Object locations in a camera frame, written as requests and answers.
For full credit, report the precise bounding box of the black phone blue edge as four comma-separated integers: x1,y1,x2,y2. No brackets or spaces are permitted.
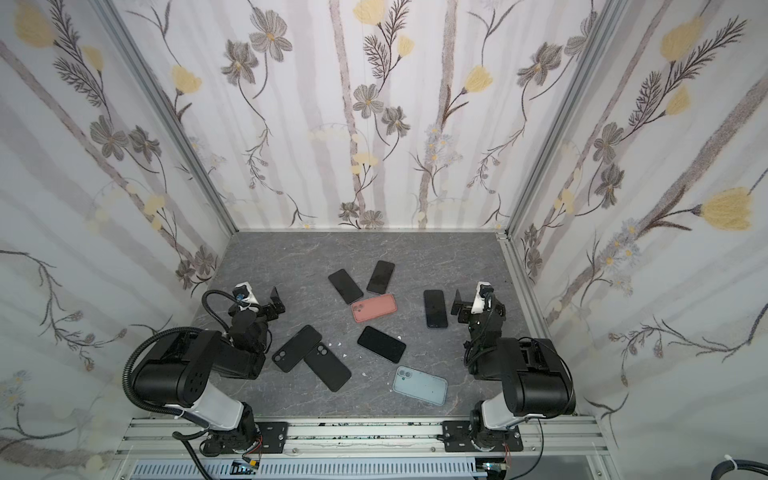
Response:
357,326,406,363

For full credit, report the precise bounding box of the pink phone case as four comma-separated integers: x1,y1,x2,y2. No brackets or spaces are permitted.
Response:
351,294,397,323

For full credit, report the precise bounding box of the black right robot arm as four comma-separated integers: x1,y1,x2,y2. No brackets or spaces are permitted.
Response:
444,282,576,451

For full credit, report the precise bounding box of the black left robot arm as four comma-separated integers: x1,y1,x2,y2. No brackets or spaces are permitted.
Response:
122,282,287,458

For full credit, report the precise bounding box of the black phone right side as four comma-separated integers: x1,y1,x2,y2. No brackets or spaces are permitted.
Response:
423,290,448,329

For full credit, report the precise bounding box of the black phone case left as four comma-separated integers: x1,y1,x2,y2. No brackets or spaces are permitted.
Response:
272,325,322,373

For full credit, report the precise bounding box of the black phone case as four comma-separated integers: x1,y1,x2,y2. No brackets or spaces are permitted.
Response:
304,342,352,392
272,325,322,373

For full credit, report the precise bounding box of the black phone purple edge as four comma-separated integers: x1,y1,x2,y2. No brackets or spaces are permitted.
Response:
328,269,364,305

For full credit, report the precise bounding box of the black phone case lower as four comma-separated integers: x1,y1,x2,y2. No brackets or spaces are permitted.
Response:
304,342,352,392

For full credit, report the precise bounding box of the black phone upper middle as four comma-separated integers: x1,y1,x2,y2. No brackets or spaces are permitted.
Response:
366,260,395,295

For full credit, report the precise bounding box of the light blue phone case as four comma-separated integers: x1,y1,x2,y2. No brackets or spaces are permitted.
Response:
392,366,448,406

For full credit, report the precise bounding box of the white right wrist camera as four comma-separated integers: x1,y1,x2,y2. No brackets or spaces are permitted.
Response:
470,281,494,314

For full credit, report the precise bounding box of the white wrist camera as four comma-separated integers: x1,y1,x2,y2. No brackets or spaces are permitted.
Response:
470,281,494,314
232,282,259,308

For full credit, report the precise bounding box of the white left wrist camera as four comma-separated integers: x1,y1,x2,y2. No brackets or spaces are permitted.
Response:
232,282,259,308

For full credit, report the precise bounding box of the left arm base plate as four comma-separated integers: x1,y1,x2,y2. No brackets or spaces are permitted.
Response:
206,421,289,455

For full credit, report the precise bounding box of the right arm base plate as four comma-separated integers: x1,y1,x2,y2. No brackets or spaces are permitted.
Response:
438,420,524,453

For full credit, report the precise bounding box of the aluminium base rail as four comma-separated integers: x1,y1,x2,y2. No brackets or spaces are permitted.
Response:
106,416,620,479

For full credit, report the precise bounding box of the white slotted cable duct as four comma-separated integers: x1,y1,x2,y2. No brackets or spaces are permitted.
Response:
128,458,488,480

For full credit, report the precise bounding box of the black cable bottom right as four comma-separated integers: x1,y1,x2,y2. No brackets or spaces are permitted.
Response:
710,455,768,480

